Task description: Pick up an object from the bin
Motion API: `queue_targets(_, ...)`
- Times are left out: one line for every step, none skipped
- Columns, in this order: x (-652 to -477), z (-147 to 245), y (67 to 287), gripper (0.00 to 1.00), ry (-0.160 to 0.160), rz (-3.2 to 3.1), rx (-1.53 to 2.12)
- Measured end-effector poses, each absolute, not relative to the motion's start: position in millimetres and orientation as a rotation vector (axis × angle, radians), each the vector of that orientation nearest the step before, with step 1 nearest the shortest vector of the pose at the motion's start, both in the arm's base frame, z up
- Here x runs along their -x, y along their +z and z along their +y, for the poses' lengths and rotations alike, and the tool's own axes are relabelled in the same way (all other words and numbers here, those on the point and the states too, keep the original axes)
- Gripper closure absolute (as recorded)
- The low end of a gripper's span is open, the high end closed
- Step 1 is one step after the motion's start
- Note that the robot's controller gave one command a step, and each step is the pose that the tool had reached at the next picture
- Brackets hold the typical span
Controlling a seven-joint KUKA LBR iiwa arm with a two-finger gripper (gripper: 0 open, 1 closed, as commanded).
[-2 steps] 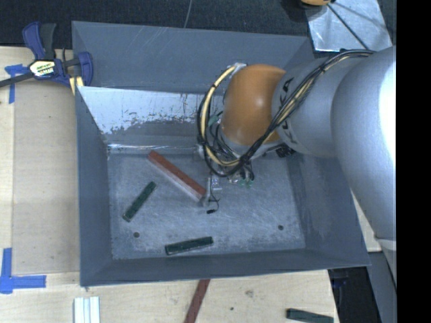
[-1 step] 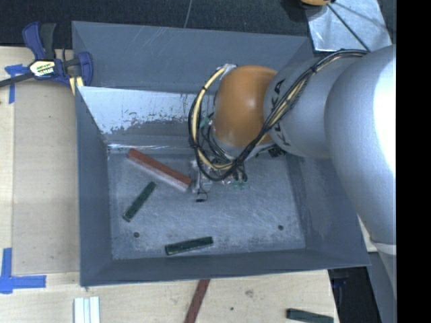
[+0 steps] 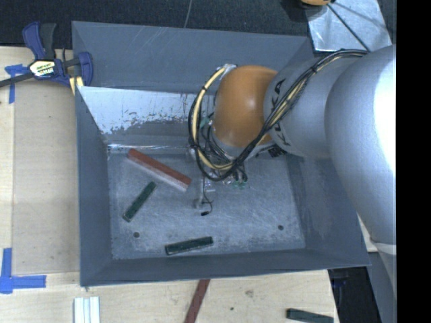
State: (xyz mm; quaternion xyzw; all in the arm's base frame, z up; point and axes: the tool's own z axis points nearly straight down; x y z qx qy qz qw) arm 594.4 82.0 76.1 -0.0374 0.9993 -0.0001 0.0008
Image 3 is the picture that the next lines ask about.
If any grey metal bin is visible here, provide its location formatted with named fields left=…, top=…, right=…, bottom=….
left=71, top=20, right=372, bottom=287

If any dark green flat block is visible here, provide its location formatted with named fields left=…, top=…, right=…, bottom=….
left=286, top=308, right=335, bottom=323
left=121, top=180, right=158, bottom=223
left=164, top=236, right=215, bottom=256

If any red-brown flat block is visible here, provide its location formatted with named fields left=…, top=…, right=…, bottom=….
left=127, top=147, right=193, bottom=192
left=183, top=279, right=211, bottom=323

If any pale wood board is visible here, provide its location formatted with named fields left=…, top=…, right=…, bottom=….
left=11, top=81, right=81, bottom=276

